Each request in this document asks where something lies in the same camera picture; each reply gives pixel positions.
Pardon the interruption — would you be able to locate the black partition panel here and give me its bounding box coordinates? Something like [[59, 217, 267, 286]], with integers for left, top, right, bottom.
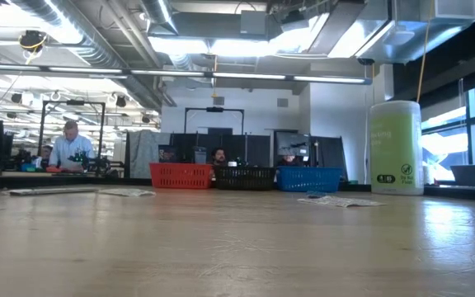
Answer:
[[170, 132, 271, 168], [310, 135, 349, 182]]

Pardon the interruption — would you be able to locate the person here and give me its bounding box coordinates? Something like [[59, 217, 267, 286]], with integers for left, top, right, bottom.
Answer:
[[48, 120, 96, 172], [210, 147, 228, 167], [35, 144, 54, 168], [278, 154, 304, 167]]

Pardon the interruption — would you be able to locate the black plastic basket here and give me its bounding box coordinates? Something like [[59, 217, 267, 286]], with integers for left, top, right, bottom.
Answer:
[[214, 166, 278, 191]]

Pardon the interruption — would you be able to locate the dark computer monitor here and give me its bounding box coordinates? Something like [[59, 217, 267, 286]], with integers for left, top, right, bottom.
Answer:
[[275, 130, 311, 157]]

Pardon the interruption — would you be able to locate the red plastic basket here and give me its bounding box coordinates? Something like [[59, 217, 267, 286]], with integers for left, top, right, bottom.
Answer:
[[149, 162, 214, 190]]

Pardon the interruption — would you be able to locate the small dark screen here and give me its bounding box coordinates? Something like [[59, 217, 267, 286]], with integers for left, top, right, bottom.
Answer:
[[158, 144, 179, 164]]

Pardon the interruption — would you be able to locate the long ceiling light strip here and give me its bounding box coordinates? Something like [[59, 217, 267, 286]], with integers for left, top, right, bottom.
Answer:
[[0, 63, 373, 86]]

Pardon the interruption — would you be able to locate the blue plastic basket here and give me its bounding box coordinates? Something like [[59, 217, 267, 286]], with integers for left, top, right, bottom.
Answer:
[[276, 166, 343, 193]]

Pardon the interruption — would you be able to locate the gray fabric partition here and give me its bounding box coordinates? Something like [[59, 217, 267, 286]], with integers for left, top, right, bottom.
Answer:
[[126, 130, 172, 179]]

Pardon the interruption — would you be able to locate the white wipes canister green label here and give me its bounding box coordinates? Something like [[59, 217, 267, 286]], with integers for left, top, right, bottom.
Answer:
[[368, 100, 425, 196]]

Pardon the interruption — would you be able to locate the black comb in clear wrapper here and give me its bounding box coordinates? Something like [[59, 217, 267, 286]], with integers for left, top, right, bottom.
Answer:
[[8, 187, 98, 197]]

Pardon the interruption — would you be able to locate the black metal gantry frame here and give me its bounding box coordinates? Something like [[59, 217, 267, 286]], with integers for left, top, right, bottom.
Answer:
[[38, 100, 106, 178], [184, 106, 246, 135]]

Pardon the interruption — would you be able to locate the silver rectangular air duct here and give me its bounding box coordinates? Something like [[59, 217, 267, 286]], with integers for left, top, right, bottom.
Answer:
[[327, 0, 475, 65]]

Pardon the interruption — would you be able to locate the black yellow cord reel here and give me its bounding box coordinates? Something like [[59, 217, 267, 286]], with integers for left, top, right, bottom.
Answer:
[[17, 29, 49, 65]]

